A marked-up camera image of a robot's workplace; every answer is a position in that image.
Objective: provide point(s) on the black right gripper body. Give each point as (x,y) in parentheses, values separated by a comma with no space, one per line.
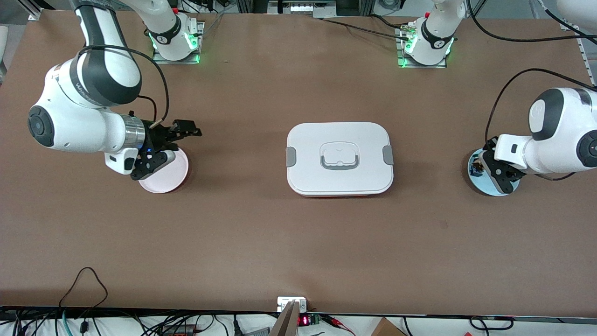
(154,136)

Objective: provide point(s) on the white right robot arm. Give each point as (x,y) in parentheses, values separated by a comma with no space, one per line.
(70,126)

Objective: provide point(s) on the white lunch box grey clips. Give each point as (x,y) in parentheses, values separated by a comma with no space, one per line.
(340,135)

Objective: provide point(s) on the brown cardboard box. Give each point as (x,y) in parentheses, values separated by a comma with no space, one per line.
(387,329)

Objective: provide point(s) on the light blue round plate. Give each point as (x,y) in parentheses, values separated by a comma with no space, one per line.
(480,183)

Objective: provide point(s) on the pink round plate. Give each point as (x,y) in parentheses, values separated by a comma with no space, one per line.
(175,179)

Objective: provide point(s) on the short aluminium profile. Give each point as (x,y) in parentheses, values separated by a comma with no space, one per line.
(35,11)

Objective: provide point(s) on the white edge panel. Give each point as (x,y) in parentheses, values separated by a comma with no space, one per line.
(3,46)

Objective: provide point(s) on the small white device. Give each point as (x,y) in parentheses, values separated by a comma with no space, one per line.
(284,303)

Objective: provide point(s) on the orange black power strip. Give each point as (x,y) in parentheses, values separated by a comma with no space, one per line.
(179,332)

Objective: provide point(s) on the grey metal bar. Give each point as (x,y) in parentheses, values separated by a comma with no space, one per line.
(287,322)

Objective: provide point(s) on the red digit display module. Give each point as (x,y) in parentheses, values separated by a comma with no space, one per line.
(304,320)

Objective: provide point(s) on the red clip test leads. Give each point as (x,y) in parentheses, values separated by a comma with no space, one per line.
(333,320)

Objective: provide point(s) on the green push-button switch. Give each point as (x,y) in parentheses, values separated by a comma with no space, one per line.
(475,169)

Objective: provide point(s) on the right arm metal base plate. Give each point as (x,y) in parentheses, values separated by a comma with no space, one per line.
(161,60)

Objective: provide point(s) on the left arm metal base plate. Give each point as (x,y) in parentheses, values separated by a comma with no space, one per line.
(419,66)

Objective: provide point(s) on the aluminium frame structure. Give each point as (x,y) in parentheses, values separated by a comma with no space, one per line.
(303,8)

